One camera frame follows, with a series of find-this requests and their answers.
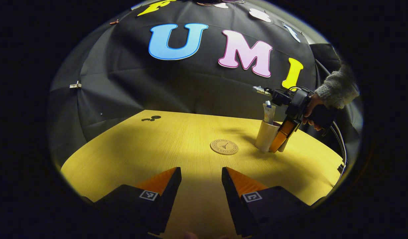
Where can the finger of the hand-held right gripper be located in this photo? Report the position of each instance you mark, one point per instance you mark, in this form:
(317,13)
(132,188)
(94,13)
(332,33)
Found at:
(282,136)

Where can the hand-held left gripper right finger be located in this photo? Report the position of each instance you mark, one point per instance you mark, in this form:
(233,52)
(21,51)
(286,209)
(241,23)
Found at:
(263,212)

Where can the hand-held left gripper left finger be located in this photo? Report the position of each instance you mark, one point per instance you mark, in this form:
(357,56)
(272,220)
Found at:
(141,209)

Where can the beige cup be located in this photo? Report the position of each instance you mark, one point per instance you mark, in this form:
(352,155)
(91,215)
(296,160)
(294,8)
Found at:
(264,136)

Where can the white toothpaste tube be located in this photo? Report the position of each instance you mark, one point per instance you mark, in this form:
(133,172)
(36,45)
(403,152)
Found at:
(269,114)

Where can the round wooden coaster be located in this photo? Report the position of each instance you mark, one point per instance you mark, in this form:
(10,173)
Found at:
(224,147)

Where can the yellow wooden desktop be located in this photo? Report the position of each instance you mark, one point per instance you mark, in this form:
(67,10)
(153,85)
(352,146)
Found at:
(157,149)

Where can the black backdrop cloth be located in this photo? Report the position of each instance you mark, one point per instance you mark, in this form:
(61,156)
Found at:
(124,83)

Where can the white cloth clip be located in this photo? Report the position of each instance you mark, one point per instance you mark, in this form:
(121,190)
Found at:
(75,85)

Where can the pink cloth clip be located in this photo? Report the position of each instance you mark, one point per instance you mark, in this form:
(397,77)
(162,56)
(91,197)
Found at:
(114,22)

